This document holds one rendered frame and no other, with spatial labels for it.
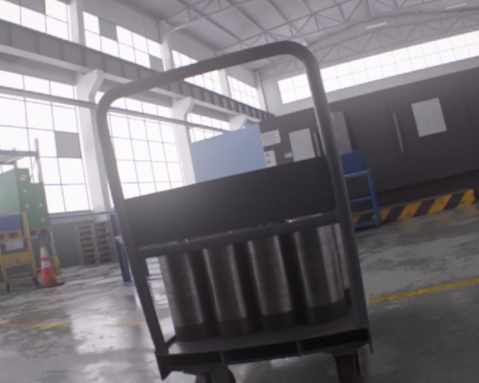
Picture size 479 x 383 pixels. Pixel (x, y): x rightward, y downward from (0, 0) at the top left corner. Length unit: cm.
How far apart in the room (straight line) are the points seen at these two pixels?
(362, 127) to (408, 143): 80
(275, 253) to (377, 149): 615
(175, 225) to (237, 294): 28
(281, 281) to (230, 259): 15
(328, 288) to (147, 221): 50
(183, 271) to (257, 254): 21
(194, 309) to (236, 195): 39
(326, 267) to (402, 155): 611
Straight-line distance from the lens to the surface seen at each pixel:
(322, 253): 120
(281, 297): 123
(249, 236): 106
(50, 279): 706
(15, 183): 928
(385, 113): 737
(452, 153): 726
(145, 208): 113
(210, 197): 107
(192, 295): 128
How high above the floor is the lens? 59
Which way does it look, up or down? 4 degrees up
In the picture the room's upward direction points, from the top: 11 degrees counter-clockwise
